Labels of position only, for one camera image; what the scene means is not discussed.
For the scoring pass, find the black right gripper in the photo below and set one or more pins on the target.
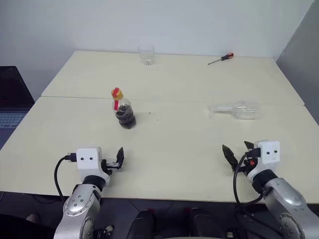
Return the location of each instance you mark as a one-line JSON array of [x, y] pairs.
[[245, 165]]

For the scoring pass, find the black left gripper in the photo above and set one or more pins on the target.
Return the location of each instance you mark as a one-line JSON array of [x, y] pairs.
[[112, 166]]

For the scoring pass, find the soy sauce bottle yellow cap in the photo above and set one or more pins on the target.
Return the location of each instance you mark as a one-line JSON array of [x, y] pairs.
[[125, 117]]

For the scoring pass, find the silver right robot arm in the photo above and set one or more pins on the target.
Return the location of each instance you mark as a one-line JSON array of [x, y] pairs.
[[284, 196]]

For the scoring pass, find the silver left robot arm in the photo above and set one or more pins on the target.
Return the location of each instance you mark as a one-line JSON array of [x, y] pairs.
[[79, 201]]

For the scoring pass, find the empty clear plastic bottle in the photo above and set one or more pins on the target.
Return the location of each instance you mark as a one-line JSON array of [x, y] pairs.
[[245, 110]]

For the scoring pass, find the dark rounded shape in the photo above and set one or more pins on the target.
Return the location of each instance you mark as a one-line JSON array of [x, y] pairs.
[[143, 224], [202, 224]]

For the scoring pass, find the red black screwdriver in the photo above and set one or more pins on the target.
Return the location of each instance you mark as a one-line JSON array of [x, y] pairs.
[[225, 56]]

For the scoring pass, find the clear plastic cup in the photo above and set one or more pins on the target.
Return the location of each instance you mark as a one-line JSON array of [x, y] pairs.
[[146, 53]]

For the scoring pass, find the grey partition panel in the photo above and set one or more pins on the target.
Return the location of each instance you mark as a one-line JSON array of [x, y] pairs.
[[301, 57]]

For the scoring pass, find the dark laptop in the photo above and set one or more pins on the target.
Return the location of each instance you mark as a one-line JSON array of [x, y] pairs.
[[11, 99]]

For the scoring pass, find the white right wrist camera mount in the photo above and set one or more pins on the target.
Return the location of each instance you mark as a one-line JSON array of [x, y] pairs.
[[270, 154]]

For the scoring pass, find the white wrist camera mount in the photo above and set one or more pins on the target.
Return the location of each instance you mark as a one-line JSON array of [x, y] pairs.
[[87, 161], [270, 154]]

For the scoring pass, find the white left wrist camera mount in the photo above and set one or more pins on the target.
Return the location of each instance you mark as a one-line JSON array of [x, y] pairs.
[[87, 161]]

